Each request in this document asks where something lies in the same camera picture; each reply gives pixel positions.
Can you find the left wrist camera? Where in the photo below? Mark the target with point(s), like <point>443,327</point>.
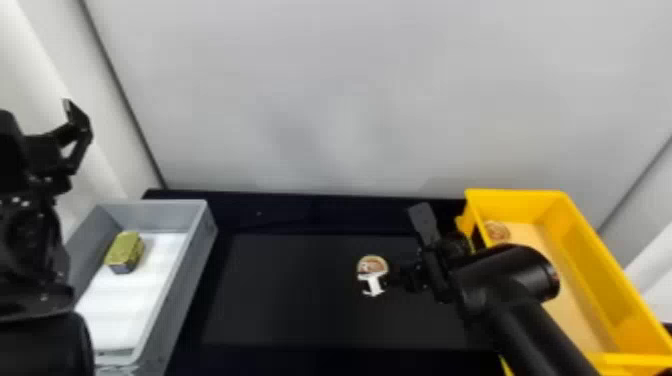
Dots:
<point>9,152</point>

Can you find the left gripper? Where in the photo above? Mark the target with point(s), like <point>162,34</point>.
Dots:
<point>44,157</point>

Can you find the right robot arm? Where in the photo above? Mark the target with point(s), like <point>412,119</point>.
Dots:
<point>517,304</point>

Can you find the grey rectangular box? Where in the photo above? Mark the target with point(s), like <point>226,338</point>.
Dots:
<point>181,283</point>

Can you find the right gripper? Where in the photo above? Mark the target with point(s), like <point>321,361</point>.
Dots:
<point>433,275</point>

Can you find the yellow rectangular box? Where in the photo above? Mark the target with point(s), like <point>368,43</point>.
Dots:
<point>604,273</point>

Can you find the black mat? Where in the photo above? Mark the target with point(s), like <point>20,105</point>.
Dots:
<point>304,294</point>

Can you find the yellow can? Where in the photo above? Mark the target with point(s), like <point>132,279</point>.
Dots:
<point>496,231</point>
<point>372,269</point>

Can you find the white foam pad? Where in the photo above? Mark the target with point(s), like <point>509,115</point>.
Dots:
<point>126,310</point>

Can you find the yellow green packet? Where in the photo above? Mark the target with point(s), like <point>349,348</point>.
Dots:
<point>124,252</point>

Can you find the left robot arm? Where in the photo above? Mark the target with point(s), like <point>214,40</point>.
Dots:
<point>31,262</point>

